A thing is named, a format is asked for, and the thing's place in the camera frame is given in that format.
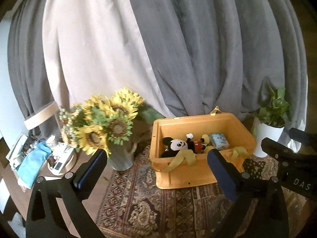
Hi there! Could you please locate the blue tissue pack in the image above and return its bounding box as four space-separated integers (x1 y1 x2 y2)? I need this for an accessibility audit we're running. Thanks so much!
210 133 229 151

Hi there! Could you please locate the orange plastic storage basket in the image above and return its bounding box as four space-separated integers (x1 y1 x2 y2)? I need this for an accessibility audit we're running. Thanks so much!
149 107 257 189

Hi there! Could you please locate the Mickey Mouse plush toy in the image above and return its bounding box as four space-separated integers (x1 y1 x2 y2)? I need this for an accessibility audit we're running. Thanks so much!
161 133 214 158

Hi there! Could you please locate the green leafy plant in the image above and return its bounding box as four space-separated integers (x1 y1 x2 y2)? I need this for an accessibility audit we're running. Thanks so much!
251 80 291 128

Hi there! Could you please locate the white device on tray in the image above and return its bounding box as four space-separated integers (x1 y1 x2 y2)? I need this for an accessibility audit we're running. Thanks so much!
47 143 77 176

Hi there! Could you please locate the light blue cloth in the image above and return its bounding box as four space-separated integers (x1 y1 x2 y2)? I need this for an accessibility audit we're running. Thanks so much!
17 141 52 189

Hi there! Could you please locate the grey ribbed vase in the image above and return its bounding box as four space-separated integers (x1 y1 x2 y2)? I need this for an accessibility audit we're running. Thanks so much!
109 140 137 171

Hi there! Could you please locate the patterned woven table rug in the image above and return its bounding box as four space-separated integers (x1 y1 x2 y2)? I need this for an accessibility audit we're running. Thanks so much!
95 143 305 238

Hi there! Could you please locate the sunflower bouquet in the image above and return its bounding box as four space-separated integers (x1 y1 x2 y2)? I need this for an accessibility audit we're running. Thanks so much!
59 87 164 156

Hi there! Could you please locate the wooden chair back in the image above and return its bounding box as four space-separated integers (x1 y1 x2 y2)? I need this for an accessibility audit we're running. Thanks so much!
24 101 61 130

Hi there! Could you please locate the grey curtain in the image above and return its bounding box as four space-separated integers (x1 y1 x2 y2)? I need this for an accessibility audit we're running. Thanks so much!
8 0 308 130

